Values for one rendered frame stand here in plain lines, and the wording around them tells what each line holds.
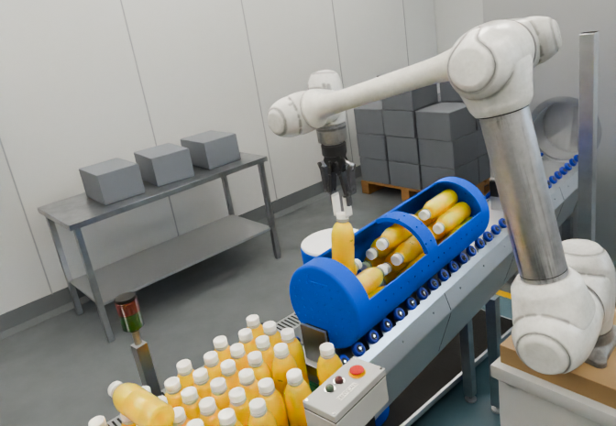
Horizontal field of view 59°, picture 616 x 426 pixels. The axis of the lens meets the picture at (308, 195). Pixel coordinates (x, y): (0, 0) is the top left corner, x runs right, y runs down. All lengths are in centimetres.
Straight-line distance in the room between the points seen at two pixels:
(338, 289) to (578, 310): 67
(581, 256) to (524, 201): 29
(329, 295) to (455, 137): 357
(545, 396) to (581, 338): 31
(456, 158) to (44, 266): 356
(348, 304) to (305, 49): 446
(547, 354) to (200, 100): 427
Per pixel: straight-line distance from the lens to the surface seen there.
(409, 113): 526
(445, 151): 513
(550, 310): 127
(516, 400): 165
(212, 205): 529
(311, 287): 172
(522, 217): 123
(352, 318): 166
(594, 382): 150
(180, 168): 421
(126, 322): 171
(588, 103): 263
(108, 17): 481
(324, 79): 158
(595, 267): 145
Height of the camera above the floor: 196
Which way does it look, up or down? 19 degrees down
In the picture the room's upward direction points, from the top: 9 degrees counter-clockwise
